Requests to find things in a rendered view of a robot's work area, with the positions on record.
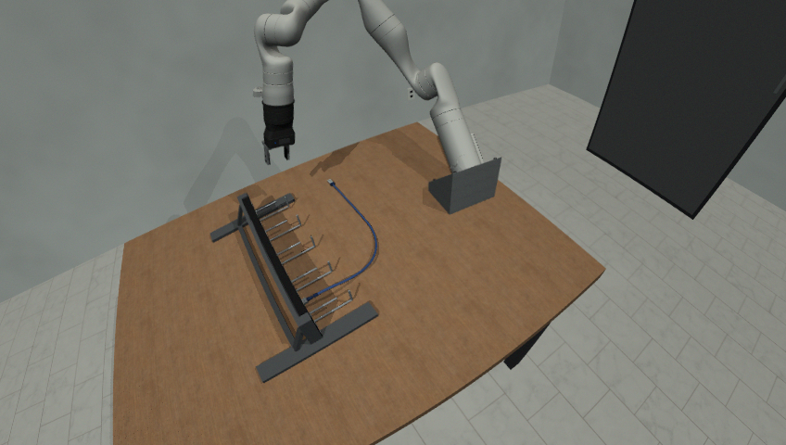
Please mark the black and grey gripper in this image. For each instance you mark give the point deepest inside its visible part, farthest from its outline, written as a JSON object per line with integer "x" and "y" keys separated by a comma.
{"x": 278, "y": 113}

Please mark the blue cable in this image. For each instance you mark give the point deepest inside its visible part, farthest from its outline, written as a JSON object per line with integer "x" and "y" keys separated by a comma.
{"x": 375, "y": 249}

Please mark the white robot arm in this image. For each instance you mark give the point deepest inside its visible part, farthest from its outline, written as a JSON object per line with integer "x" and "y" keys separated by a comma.
{"x": 272, "y": 30}

